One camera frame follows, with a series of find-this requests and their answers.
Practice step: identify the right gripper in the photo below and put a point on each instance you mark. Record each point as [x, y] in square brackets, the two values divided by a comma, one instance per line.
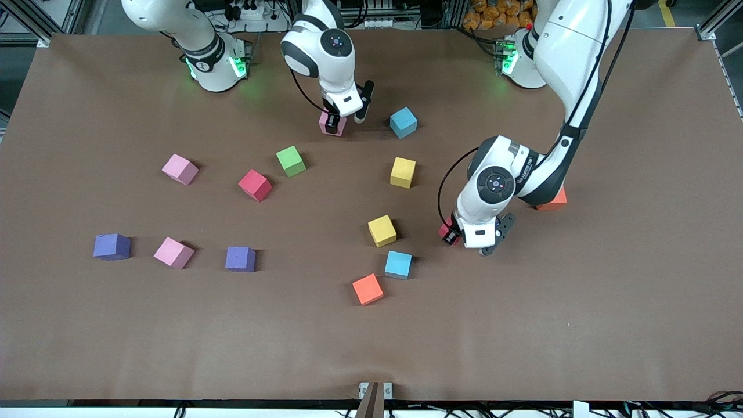
[331, 120]

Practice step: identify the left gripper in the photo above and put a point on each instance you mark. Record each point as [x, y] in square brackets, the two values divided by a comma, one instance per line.
[451, 230]

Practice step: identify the pink foam cube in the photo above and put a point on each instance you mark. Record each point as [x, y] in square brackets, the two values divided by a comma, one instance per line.
[343, 123]
[180, 169]
[173, 252]

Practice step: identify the red foam cube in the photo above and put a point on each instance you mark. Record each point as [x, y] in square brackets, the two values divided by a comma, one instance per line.
[443, 234]
[255, 185]

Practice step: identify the green foam cube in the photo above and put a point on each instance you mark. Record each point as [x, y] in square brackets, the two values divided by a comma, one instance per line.
[291, 161]

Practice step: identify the blue foam cube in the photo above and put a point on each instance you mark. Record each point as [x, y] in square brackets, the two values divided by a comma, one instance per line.
[403, 122]
[398, 265]

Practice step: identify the yellow foam cube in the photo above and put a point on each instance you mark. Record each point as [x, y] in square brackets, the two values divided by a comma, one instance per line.
[382, 230]
[403, 172]

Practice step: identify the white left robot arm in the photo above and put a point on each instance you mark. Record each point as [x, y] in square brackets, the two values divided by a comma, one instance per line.
[580, 52]

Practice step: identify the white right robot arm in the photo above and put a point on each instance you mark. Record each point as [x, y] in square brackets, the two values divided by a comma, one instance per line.
[325, 75]

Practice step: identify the orange foam cube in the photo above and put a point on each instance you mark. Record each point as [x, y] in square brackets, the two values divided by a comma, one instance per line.
[367, 289]
[552, 204]

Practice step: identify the metal equipment rack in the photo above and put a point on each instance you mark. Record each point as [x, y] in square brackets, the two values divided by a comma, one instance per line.
[377, 23]

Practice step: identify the brown paper table cover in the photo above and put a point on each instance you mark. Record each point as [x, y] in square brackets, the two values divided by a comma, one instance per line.
[522, 325]

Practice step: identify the white power strip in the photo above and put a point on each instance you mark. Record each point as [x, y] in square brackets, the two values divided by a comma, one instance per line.
[261, 24]

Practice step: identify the purple foam cube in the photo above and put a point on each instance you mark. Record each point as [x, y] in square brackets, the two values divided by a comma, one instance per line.
[112, 247]
[240, 259]

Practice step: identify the pile of orange objects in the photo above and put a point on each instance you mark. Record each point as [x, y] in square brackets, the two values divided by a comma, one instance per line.
[493, 14]

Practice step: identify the metal table edge bracket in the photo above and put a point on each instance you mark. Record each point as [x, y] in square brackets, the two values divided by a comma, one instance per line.
[374, 390]

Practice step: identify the aluminium frame post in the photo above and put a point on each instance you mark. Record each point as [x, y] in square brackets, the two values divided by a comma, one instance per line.
[711, 26]
[40, 32]

